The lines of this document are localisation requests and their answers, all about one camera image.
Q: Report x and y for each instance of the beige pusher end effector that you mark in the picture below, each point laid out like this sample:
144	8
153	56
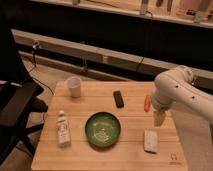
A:
159	117

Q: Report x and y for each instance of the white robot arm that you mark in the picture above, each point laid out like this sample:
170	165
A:
175	85

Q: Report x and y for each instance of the green ceramic bowl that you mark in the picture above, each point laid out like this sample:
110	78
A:
102	129

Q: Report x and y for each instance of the orange red marker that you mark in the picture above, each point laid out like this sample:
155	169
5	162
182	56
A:
147	103

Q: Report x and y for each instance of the white sponge block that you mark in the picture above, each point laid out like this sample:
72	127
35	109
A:
150	141

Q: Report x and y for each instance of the black rectangular block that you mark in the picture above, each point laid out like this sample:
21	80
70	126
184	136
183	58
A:
118	99

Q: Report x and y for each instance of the white paper cup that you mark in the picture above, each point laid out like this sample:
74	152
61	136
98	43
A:
74	86

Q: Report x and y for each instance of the small white bottle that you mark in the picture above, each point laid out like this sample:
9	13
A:
63	130

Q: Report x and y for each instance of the black office chair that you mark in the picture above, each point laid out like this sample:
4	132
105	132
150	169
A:
18	95

